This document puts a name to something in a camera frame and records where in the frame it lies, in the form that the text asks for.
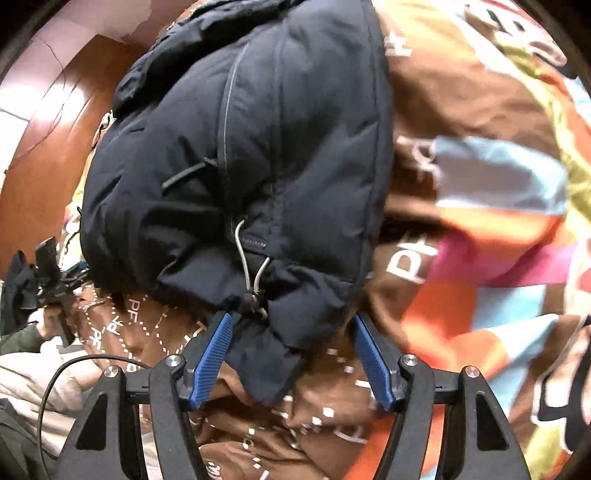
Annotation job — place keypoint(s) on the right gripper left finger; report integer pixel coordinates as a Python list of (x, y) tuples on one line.
[(203, 357)]

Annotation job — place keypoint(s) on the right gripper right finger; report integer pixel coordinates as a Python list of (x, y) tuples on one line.
[(380, 360)]

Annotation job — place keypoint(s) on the black puffer jacket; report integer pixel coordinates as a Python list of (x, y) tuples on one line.
[(246, 171)]

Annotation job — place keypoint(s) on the person's left hand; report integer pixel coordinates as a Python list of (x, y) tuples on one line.
[(49, 321)]

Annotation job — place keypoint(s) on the black garment on headboard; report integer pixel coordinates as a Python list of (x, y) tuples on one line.
[(18, 294)]

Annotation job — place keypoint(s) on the wooden headboard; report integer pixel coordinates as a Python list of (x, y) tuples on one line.
[(51, 156)]

